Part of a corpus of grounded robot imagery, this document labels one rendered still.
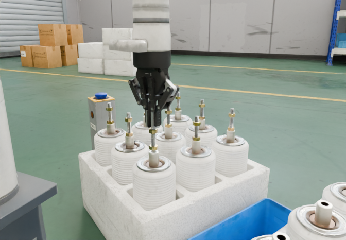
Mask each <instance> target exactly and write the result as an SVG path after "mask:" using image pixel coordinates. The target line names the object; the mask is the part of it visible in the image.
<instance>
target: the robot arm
mask: <svg viewBox="0 0 346 240"><path fill-rule="evenodd" d="M0 3H1V0H0ZM132 12H133V30H132V39H130V40H123V39H111V40H110V41H109V50H116V51H123V52H133V66H134V67H135V68H137V71H136V77H135V78H134V79H131V80H129V81H128V84H129V86H130V88H131V91H132V93H133V95H134V97H135V100H136V102H137V104H138V105H141V106H143V109H144V110H145V123H146V127H149V128H150V127H151V128H152V129H157V128H159V127H160V125H161V123H162V119H161V118H162V117H161V111H162V110H163V109H168V108H169V107H170V105H171V103H172V101H173V100H174V98H175V96H176V95H177V93H178V91H179V89H180V88H179V86H178V85H173V84H172V83H171V82H170V76H169V73H168V69H169V67H170V66H171V33H170V24H169V0H133V1H132ZM139 95H141V98H142V99H141V98H140V96H139ZM157 101H158V105H156V102H157ZM18 191H19V184H18V178H17V173H16V168H15V161H14V155H13V149H12V143H11V137H10V131H9V125H8V119H7V112H6V106H5V100H4V94H3V87H2V81H1V78H0V205H2V204H4V203H6V202H7V201H9V200H10V199H12V198H13V197H14V196H15V195H16V194H17V192H18Z"/></svg>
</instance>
